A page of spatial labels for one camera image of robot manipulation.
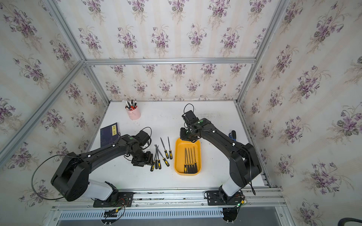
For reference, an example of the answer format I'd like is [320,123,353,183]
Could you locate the dark blue notebook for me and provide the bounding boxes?
[100,122,119,147]

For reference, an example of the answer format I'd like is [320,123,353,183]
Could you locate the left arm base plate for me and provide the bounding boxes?
[93,192,134,208]

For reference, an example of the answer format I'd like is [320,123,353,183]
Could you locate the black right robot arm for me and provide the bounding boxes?
[180,110,262,198]

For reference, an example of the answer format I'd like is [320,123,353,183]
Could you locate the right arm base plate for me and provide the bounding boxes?
[204,190,246,207]

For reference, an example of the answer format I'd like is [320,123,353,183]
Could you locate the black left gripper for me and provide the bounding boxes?
[130,148,156,167]

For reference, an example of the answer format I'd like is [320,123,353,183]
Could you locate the diagonal file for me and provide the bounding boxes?
[159,150,170,167]

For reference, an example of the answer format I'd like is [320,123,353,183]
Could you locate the pink pen cup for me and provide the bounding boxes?
[126,107,141,121]

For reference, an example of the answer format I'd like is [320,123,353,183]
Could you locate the pens in cup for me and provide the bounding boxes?
[125,99,138,111]

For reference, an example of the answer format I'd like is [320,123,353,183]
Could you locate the yellow plastic storage box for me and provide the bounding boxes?
[174,138,202,176]

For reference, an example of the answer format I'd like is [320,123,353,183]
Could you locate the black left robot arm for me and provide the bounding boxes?
[51,130,153,204]

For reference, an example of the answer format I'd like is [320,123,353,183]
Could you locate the blue object by right wall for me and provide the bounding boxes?
[229,130,237,141]

